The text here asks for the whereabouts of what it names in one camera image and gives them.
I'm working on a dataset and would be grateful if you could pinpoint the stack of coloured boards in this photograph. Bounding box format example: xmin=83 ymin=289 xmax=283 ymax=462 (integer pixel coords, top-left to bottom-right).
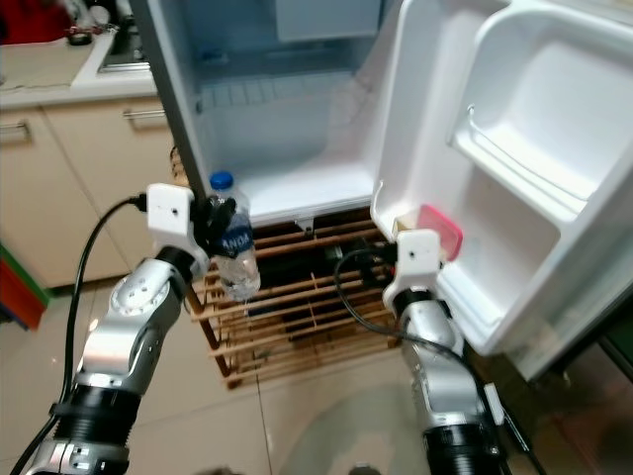
xmin=0 ymin=242 xmax=50 ymax=331

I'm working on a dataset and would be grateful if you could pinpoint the wooden wine rack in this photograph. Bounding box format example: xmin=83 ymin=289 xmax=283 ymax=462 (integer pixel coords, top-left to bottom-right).
xmin=173 ymin=143 xmax=416 ymax=389

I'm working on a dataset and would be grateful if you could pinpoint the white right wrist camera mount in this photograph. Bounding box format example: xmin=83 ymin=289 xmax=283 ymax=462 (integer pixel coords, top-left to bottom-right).
xmin=386 ymin=228 xmax=444 ymax=308

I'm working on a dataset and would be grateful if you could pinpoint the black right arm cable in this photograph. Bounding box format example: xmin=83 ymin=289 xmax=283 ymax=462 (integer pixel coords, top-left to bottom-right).
xmin=334 ymin=247 xmax=545 ymax=475

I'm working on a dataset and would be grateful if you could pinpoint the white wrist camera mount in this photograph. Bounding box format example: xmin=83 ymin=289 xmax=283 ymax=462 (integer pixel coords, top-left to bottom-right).
xmin=146 ymin=183 xmax=209 ymax=260
xmin=386 ymin=228 xmax=444 ymax=308

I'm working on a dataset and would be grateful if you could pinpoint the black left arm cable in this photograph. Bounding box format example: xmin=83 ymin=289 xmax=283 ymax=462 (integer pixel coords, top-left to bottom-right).
xmin=10 ymin=196 xmax=154 ymax=475

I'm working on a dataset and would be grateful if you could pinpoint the beige placemat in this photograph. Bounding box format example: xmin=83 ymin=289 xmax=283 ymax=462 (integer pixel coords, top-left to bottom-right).
xmin=0 ymin=40 xmax=105 ymax=92

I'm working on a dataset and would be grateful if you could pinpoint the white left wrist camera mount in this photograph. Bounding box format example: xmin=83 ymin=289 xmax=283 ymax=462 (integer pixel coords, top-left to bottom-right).
xmin=146 ymin=183 xmax=209 ymax=260

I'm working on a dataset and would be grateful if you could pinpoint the steel gas stove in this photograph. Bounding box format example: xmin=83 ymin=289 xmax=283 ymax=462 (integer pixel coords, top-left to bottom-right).
xmin=99 ymin=20 xmax=149 ymax=75

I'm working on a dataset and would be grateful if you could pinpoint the clear water bottle blue label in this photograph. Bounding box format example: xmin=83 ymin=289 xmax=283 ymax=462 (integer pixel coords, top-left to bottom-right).
xmin=206 ymin=170 xmax=261 ymax=303

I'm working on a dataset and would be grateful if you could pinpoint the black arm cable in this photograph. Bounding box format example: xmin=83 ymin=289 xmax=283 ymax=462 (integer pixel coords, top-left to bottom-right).
xmin=10 ymin=196 xmax=154 ymax=475
xmin=334 ymin=247 xmax=545 ymax=475

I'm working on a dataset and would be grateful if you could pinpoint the silver bar drawer handle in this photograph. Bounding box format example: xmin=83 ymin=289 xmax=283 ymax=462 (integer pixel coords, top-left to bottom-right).
xmin=0 ymin=121 xmax=29 ymax=142
xmin=124 ymin=107 xmax=171 ymax=125

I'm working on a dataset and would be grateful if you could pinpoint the beige kitchen cabinet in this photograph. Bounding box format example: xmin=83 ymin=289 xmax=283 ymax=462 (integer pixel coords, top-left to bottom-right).
xmin=0 ymin=94 xmax=194 ymax=268

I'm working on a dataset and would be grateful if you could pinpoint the clear container with pink lid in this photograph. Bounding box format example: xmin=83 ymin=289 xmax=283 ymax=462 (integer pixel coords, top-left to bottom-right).
xmin=396 ymin=203 xmax=464 ymax=263

